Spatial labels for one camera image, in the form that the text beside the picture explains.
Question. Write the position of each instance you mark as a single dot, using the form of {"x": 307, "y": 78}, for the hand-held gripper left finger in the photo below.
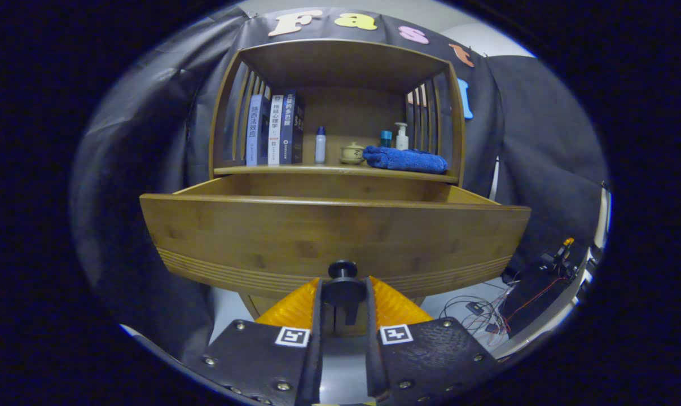
{"x": 316, "y": 338}

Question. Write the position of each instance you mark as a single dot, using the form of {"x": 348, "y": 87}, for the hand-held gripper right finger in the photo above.
{"x": 371, "y": 338}

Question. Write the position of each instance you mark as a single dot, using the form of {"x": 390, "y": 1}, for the wooden drawer with black knob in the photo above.
{"x": 261, "y": 237}

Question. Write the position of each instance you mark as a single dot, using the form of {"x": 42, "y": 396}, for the wooden countertop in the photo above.
{"x": 317, "y": 167}

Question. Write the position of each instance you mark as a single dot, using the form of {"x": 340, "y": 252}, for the wooden cabinet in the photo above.
{"x": 340, "y": 62}

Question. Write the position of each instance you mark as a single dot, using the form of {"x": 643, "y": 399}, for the black equipment with orange part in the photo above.
{"x": 537, "y": 287}

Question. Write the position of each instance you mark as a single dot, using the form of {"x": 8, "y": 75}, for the folded blue towel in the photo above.
{"x": 405, "y": 160}

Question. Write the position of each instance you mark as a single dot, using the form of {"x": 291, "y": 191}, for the beige lidded teacup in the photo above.
{"x": 352, "y": 154}

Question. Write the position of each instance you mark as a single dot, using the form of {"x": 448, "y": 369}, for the white bottle with blue cap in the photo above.
{"x": 320, "y": 148}

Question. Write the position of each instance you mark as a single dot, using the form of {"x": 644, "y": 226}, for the teal bottle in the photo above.
{"x": 385, "y": 138}

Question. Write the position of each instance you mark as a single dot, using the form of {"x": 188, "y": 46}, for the white pump bottle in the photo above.
{"x": 401, "y": 140}

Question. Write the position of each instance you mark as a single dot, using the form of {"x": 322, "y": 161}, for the white book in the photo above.
{"x": 275, "y": 129}

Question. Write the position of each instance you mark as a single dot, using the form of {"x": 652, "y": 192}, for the dark blue book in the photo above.
{"x": 288, "y": 127}

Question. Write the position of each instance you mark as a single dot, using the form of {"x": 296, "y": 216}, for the light blue book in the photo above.
{"x": 253, "y": 129}

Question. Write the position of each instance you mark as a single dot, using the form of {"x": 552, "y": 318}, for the black backdrop cloth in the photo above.
{"x": 131, "y": 169}

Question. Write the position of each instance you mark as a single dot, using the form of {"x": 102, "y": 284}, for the white device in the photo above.
{"x": 597, "y": 225}

